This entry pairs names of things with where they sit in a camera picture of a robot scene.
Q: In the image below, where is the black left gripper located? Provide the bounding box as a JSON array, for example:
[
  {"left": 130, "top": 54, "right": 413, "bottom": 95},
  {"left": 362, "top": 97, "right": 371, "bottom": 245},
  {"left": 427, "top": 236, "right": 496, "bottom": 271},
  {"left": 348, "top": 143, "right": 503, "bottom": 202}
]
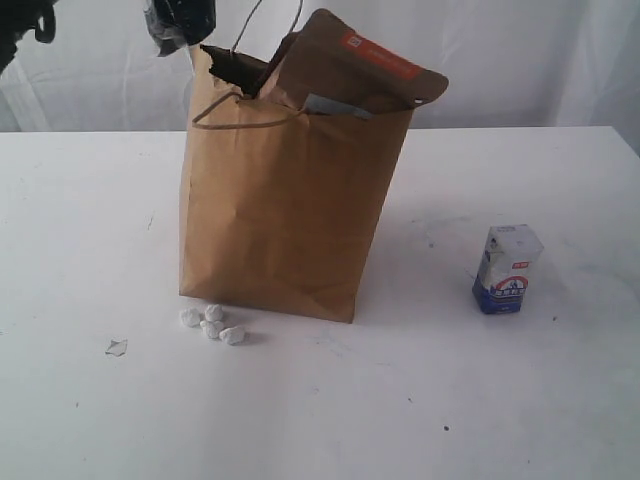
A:
[{"left": 0, "top": 0, "right": 57, "bottom": 73}]

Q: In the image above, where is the spaghetti package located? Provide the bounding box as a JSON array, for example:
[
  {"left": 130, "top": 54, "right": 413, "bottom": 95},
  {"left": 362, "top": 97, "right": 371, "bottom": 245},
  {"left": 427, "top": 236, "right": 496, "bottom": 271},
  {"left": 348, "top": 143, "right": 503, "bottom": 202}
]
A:
[{"left": 142, "top": 0, "right": 217, "bottom": 71}]

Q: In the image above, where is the brown kraft pouch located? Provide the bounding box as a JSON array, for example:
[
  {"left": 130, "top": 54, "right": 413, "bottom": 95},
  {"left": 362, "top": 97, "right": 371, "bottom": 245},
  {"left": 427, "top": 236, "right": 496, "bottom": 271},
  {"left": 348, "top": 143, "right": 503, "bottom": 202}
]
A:
[{"left": 256, "top": 9, "right": 449, "bottom": 119}]

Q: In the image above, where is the brown paper bag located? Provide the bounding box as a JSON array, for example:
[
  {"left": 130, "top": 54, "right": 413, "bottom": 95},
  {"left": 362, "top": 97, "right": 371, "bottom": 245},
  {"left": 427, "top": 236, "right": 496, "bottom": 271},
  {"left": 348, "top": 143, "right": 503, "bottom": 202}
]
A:
[{"left": 179, "top": 51, "right": 411, "bottom": 323}]

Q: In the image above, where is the white pebble cluster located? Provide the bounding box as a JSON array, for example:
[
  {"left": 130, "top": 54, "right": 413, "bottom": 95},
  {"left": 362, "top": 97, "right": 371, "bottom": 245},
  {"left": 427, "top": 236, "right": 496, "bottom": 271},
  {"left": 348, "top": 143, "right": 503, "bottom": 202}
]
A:
[{"left": 179, "top": 304, "right": 247, "bottom": 346}]

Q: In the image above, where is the small clear plastic scrap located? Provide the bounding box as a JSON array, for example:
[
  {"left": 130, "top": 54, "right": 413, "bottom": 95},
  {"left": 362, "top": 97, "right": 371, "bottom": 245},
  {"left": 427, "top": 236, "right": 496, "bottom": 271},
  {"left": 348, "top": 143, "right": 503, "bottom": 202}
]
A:
[{"left": 105, "top": 339, "right": 128, "bottom": 357}]

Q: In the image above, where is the small blue white packet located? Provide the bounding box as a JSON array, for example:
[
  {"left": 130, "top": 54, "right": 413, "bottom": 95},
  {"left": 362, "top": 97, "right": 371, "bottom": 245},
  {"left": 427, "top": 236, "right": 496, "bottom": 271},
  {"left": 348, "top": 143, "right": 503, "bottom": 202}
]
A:
[{"left": 472, "top": 224, "right": 544, "bottom": 314}]

